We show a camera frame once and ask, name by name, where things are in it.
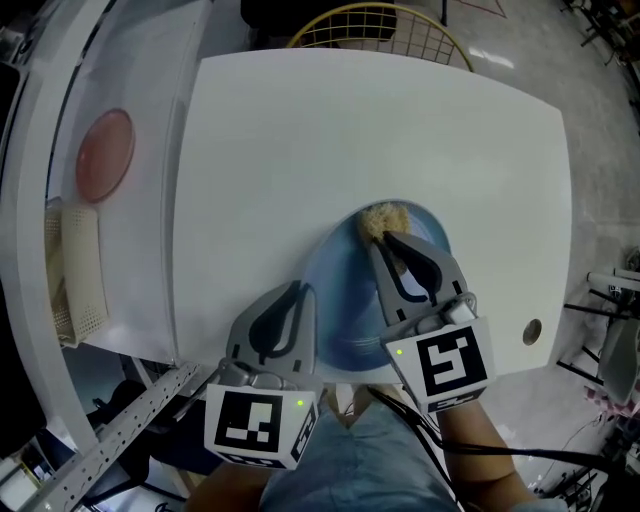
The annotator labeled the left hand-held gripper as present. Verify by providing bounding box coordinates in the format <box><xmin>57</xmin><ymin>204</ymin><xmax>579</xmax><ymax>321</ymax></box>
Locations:
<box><xmin>203</xmin><ymin>280</ymin><xmax>324</xmax><ymax>471</ymax></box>

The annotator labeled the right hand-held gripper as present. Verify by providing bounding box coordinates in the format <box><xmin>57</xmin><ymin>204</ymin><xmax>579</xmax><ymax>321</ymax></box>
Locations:
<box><xmin>369</xmin><ymin>230</ymin><xmax>498</xmax><ymax>416</ymax></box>

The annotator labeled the blue big plate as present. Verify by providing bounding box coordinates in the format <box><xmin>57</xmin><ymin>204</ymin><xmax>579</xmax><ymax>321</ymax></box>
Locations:
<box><xmin>303</xmin><ymin>199</ymin><xmax>451</xmax><ymax>374</ymax></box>

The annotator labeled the tan scrubbing sponge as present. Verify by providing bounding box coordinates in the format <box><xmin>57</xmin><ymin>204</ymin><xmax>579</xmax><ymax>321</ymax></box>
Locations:
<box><xmin>356</xmin><ymin>201</ymin><xmax>412</xmax><ymax>274</ymax></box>

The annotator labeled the pink plate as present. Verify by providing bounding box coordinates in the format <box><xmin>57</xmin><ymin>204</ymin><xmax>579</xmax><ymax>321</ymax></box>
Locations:
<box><xmin>74</xmin><ymin>108</ymin><xmax>137</xmax><ymax>204</ymax></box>

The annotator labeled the person's right forearm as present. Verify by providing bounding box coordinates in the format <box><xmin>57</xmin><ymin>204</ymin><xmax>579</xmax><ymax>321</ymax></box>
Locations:
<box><xmin>434</xmin><ymin>402</ymin><xmax>534</xmax><ymax>512</ymax></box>

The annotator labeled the person's left forearm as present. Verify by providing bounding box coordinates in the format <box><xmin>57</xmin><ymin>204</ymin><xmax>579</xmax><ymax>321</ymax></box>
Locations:
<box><xmin>187</xmin><ymin>459</ymin><xmax>274</xmax><ymax>512</ymax></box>

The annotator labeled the person's light blue shirt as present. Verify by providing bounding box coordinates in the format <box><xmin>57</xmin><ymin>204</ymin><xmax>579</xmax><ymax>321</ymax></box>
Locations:
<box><xmin>257</xmin><ymin>389</ymin><xmax>469</xmax><ymax>512</ymax></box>

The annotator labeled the black mesh office chair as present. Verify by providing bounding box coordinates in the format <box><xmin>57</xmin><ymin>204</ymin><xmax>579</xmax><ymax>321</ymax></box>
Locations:
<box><xmin>84</xmin><ymin>377</ymin><xmax>221</xmax><ymax>501</ymax></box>

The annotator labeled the white metal shelf rack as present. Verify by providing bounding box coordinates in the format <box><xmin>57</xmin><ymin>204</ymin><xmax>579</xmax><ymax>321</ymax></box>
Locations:
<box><xmin>0</xmin><ymin>0</ymin><xmax>201</xmax><ymax>512</ymax></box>

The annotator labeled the cream perforated basket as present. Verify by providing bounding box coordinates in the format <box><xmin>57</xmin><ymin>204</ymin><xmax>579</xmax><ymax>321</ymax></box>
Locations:
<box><xmin>43</xmin><ymin>195</ymin><xmax>110</xmax><ymax>349</ymax></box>

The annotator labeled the grey chair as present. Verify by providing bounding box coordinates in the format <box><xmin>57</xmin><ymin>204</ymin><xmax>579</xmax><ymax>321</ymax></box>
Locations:
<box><xmin>564</xmin><ymin>269</ymin><xmax>640</xmax><ymax>406</ymax></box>

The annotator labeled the white side table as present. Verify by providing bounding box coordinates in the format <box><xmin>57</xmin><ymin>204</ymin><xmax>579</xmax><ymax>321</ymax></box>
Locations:
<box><xmin>47</xmin><ymin>0</ymin><xmax>211</xmax><ymax>364</ymax></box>

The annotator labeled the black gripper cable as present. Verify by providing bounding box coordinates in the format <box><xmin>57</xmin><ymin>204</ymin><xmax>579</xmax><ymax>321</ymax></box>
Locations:
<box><xmin>367</xmin><ymin>387</ymin><xmax>640</xmax><ymax>501</ymax></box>

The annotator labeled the yellow wire chair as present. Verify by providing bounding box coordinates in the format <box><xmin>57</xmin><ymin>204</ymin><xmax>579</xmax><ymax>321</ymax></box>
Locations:
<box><xmin>287</xmin><ymin>2</ymin><xmax>474</xmax><ymax>74</ymax></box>

